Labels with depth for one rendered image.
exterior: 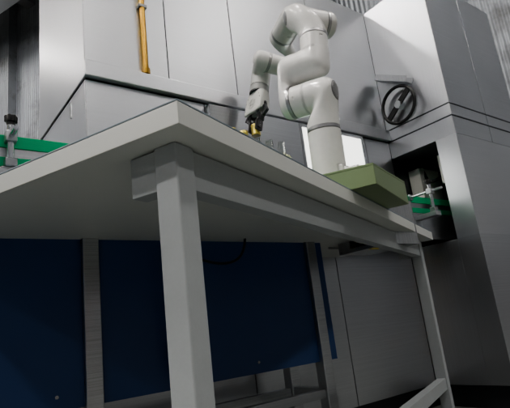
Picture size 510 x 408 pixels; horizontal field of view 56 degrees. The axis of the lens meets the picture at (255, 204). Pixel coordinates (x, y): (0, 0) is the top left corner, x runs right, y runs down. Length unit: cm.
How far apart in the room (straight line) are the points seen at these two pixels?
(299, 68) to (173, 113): 87
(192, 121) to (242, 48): 160
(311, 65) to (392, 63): 140
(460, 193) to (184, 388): 199
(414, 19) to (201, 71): 127
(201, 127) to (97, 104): 110
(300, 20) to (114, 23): 73
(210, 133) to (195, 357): 29
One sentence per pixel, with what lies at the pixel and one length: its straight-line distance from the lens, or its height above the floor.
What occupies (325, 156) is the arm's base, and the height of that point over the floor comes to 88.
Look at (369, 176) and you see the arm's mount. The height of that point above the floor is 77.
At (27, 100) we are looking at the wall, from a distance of 930.
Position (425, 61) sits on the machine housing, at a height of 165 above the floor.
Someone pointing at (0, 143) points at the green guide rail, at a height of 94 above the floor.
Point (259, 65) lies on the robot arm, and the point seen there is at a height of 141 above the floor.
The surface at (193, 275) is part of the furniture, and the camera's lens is 64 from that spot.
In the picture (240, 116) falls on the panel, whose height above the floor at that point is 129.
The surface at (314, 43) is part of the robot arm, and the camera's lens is 149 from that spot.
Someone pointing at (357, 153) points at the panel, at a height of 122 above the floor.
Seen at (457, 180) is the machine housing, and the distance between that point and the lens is 246.
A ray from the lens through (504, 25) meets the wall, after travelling 530.
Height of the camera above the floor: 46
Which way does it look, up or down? 14 degrees up
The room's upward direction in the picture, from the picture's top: 7 degrees counter-clockwise
